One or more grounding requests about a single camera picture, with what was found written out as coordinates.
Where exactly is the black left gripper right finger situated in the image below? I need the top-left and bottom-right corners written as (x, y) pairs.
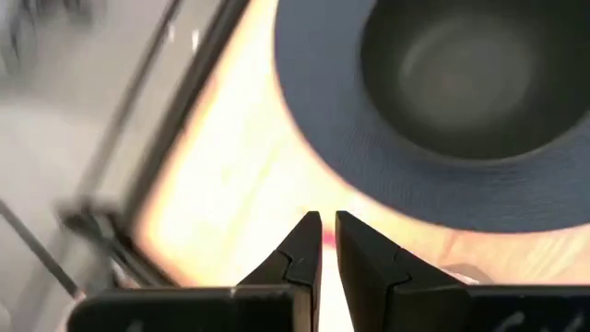
top-left (335, 210), bottom-right (471, 332)

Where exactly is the round dark placemat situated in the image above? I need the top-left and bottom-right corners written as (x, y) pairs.
top-left (274, 0), bottom-right (590, 234)

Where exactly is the black metal table frame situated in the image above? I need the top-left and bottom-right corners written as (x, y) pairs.
top-left (57, 0), bottom-right (253, 290)

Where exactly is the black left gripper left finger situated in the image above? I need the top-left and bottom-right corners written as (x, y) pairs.
top-left (237, 210), bottom-right (323, 332)

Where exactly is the dark round bowl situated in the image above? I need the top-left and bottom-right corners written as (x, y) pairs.
top-left (359, 0), bottom-right (590, 161)

